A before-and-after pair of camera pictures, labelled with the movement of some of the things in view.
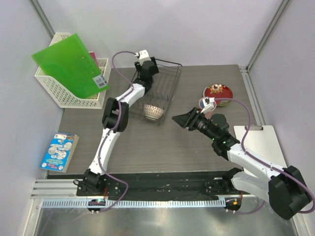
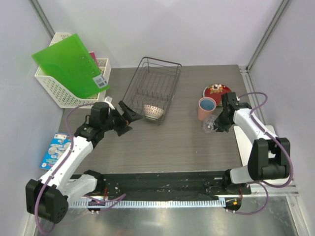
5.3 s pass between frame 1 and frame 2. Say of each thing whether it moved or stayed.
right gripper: moved
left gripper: moved
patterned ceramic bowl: stayed
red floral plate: stayed
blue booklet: stayed
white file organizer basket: stayed
